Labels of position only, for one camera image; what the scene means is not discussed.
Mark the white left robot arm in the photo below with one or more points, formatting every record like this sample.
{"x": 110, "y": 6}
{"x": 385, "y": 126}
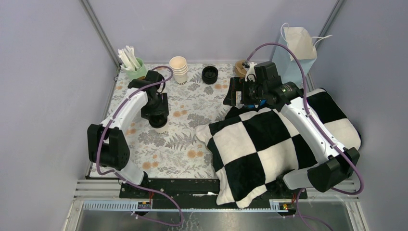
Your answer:
{"x": 107, "y": 144}

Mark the blue white patterned object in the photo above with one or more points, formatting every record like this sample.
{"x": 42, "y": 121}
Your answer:
{"x": 260, "y": 103}

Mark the black plastic cup lid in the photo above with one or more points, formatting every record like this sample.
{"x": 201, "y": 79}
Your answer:
{"x": 157, "y": 121}

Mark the stack of paper cups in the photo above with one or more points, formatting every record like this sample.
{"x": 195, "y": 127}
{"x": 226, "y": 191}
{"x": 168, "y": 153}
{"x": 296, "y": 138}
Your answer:
{"x": 180, "y": 70}

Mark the light blue paper bag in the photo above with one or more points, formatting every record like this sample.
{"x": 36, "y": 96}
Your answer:
{"x": 303, "y": 47}

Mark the stack of cardboard cup carriers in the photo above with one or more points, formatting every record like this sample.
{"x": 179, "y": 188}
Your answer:
{"x": 241, "y": 68}

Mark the green cup with straws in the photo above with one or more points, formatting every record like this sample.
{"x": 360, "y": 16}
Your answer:
{"x": 133, "y": 67}

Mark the floral patterned table mat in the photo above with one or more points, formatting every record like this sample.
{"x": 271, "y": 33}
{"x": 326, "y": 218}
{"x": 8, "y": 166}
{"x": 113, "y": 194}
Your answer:
{"x": 177, "y": 153}

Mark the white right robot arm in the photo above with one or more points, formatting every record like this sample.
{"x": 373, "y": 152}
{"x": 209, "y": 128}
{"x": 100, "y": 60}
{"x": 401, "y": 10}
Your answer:
{"x": 335, "y": 162}

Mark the single white paper cup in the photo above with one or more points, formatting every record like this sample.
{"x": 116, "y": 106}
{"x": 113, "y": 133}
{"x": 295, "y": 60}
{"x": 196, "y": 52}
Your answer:
{"x": 162, "y": 130}

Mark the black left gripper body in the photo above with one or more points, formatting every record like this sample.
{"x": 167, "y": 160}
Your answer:
{"x": 158, "y": 106}

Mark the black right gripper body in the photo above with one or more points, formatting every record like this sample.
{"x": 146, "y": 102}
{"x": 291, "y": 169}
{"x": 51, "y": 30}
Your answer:
{"x": 255, "y": 90}

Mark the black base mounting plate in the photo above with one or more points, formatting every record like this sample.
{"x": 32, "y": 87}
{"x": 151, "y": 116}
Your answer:
{"x": 200, "y": 194}

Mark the black white checkered pillow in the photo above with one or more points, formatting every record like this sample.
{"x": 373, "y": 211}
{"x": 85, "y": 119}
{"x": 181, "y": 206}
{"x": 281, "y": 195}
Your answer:
{"x": 250, "y": 148}

